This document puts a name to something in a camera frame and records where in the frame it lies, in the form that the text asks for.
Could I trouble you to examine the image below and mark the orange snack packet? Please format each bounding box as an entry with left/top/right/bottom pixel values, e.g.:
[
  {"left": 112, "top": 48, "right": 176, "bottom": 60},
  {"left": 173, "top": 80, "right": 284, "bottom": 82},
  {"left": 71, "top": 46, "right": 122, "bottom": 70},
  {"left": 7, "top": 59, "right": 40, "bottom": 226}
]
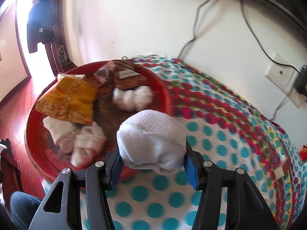
[{"left": 35, "top": 75, "right": 97, "bottom": 125}]

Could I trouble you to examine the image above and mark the black power adapter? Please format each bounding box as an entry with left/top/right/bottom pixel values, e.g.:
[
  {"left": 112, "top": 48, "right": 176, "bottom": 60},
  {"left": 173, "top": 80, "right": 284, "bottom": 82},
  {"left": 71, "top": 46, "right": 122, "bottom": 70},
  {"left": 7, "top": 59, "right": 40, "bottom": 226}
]
[{"left": 294, "top": 65, "right": 307, "bottom": 97}]

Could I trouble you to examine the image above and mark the polka dot tablecloth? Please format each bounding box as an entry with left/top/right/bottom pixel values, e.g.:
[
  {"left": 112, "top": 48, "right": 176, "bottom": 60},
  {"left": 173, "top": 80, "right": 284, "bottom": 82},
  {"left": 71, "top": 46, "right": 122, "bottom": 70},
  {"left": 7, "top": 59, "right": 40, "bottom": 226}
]
[{"left": 107, "top": 55, "right": 306, "bottom": 229}]

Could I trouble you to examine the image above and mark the black hanging jacket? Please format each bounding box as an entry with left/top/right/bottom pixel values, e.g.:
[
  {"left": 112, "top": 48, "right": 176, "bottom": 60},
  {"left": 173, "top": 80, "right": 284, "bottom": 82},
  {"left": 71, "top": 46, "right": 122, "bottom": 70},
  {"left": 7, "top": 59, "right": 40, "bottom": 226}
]
[{"left": 26, "top": 0, "right": 58, "bottom": 53}]

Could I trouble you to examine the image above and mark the black cable right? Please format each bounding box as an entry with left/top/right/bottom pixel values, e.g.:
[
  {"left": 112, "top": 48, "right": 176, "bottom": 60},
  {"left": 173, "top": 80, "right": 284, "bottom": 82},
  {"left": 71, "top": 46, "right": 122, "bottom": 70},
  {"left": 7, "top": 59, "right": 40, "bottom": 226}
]
[{"left": 239, "top": 0, "right": 300, "bottom": 122}]

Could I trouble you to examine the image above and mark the black cable left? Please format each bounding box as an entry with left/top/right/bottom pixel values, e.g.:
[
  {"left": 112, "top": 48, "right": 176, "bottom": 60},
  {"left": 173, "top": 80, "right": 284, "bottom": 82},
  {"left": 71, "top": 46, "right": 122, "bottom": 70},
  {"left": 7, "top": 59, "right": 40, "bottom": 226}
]
[{"left": 177, "top": 0, "right": 221, "bottom": 59}]

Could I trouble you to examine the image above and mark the brown patterned snack bag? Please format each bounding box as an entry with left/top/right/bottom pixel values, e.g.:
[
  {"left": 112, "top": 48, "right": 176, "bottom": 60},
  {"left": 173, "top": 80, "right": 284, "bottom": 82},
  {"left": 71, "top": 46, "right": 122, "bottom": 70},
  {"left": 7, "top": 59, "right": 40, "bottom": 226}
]
[{"left": 82, "top": 60, "right": 148, "bottom": 90}]

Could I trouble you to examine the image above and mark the red snack packet right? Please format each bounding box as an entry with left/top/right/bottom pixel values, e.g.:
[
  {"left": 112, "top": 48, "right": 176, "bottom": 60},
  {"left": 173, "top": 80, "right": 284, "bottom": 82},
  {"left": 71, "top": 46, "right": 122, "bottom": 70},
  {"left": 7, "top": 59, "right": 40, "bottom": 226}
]
[{"left": 299, "top": 145, "right": 307, "bottom": 162}]

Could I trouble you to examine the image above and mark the round red tray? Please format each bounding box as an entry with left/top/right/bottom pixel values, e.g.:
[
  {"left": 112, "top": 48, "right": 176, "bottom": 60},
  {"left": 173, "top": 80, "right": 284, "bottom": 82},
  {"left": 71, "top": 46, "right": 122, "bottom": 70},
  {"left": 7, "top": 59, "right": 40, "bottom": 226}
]
[{"left": 24, "top": 64, "right": 172, "bottom": 183}]

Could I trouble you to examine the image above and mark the white wall socket plate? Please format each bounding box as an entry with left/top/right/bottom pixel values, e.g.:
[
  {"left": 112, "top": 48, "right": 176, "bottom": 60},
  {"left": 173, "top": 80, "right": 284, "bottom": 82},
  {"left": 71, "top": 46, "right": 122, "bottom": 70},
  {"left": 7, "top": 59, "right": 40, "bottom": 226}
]
[{"left": 265, "top": 53, "right": 306, "bottom": 108}]

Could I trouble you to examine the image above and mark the small red white box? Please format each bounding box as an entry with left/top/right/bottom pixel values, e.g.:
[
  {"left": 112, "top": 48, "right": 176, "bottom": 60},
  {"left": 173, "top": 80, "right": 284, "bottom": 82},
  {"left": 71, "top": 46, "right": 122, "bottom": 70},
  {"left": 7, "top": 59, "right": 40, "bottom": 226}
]
[{"left": 274, "top": 158, "right": 290, "bottom": 180}]

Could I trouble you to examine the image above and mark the white sock ball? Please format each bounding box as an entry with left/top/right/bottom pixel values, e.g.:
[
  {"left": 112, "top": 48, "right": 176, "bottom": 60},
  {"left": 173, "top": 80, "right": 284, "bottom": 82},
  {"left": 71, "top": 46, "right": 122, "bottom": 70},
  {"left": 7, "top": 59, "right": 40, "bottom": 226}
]
[{"left": 116, "top": 110, "right": 187, "bottom": 175}]

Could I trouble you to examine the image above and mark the white sock pair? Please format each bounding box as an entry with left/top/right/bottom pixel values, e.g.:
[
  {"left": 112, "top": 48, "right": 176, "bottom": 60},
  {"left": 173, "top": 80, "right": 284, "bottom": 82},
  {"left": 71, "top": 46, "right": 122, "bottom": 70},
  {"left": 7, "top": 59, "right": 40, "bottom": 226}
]
[{"left": 112, "top": 86, "right": 154, "bottom": 112}]

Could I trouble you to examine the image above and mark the blue jeans leg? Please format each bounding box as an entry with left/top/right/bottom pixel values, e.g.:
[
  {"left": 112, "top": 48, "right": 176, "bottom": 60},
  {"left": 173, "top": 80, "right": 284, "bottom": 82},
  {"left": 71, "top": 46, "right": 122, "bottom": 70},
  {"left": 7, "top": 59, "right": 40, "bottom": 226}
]
[{"left": 10, "top": 191, "right": 42, "bottom": 230}]

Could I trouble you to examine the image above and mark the black cable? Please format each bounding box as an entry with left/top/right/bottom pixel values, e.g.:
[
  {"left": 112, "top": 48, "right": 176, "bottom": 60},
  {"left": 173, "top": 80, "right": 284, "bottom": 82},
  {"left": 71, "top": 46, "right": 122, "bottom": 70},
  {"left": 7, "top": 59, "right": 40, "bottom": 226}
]
[
  {"left": 239, "top": 0, "right": 300, "bottom": 122},
  {"left": 177, "top": 0, "right": 221, "bottom": 59}
]

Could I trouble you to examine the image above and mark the white knotted sock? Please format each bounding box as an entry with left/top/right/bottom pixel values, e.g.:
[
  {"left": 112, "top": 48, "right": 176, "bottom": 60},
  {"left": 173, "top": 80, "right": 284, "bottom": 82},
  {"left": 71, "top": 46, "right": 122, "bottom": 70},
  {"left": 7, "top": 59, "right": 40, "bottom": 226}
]
[{"left": 43, "top": 116, "right": 107, "bottom": 168}]

